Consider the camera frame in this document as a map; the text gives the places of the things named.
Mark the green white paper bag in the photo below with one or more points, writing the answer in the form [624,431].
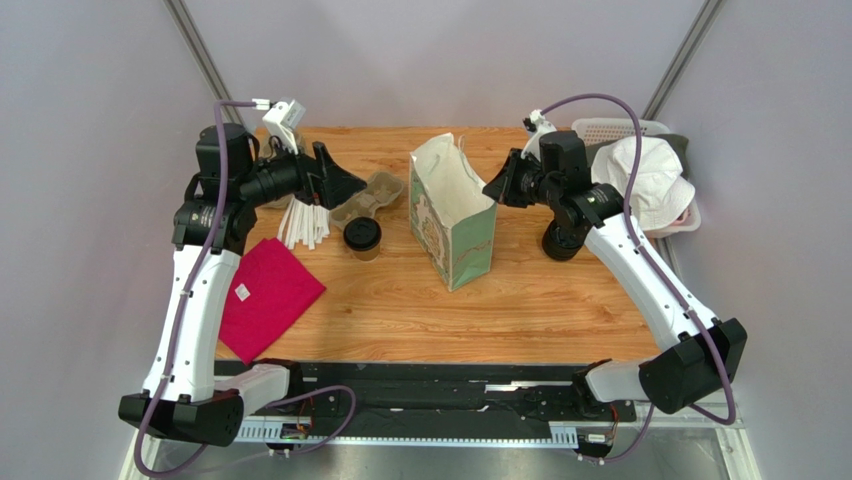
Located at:
[450,217]

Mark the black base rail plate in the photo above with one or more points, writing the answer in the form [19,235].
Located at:
[444,402]

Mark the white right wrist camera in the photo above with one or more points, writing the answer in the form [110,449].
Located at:
[537,126]

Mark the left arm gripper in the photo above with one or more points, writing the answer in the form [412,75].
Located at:
[322,182]

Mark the single pulp cup carrier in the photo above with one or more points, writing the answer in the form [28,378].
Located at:
[383,189]

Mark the white bucket hat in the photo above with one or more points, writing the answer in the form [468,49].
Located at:
[658,193]

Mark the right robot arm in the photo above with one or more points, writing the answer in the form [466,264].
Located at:
[700,353]

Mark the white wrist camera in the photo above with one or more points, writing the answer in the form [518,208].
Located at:
[281,120]
[537,126]

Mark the red folded cloth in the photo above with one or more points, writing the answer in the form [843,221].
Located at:
[270,291]

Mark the black cup lid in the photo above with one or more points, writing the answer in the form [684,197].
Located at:
[362,232]

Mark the white paper straws bundle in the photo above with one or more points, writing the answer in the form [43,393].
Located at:
[308,225]

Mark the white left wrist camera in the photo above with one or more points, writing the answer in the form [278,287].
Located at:
[281,120]

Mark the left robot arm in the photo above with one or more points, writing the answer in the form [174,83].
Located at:
[180,399]

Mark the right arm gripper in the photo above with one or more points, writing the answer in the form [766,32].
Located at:
[513,184]

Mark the white plastic basket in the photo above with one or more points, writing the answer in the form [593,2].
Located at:
[595,131]

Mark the dark green cloth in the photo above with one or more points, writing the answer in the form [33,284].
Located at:
[679,144]

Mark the stack of pulp cup carriers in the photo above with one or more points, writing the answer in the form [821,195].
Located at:
[272,148]

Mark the brown paper coffee cup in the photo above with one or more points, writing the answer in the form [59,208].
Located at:
[365,254]

